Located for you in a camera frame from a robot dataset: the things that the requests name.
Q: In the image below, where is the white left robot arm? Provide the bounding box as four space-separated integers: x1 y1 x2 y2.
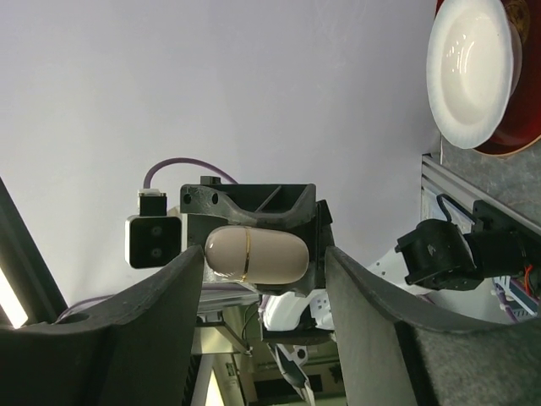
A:
180 178 540 405

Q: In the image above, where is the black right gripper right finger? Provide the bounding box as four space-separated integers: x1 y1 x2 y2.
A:
325 247 540 405

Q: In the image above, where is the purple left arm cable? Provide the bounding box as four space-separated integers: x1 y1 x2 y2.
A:
143 156 240 189

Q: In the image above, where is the white ceramic plate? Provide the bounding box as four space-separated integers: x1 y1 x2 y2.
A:
426 1 522 149

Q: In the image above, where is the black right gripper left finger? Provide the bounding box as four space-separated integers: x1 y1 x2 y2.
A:
1 246 204 405

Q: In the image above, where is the beige earbuds charging case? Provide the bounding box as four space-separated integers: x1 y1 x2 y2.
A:
205 226 309 285

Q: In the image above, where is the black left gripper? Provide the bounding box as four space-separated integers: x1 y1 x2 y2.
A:
180 182 334 296

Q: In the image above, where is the red round tray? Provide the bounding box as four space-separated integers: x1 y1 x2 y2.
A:
475 0 540 156

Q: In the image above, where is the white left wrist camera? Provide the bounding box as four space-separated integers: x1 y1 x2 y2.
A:
124 189 182 269

